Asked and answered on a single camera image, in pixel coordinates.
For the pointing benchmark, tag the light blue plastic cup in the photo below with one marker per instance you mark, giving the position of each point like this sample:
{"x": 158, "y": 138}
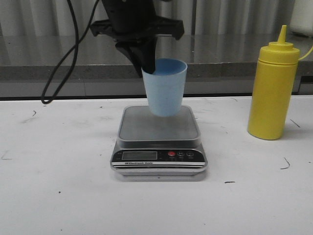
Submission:
{"x": 165, "y": 86}

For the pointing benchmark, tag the yellow squeeze bottle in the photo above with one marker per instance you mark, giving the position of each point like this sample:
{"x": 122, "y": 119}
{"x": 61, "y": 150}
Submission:
{"x": 275, "y": 74}

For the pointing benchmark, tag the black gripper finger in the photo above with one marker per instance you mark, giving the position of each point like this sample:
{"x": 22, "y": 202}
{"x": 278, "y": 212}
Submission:
{"x": 148, "y": 57}
{"x": 125, "y": 49}

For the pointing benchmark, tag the silver digital kitchen scale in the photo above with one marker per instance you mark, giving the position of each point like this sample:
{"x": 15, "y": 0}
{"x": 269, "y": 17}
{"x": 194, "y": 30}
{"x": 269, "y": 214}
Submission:
{"x": 148, "y": 145}

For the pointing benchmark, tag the white container in background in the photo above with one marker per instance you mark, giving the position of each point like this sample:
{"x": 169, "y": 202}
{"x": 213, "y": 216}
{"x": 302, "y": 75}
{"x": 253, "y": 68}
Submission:
{"x": 302, "y": 18}

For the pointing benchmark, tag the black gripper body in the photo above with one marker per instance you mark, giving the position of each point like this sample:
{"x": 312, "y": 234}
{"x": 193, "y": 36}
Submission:
{"x": 132, "y": 20}

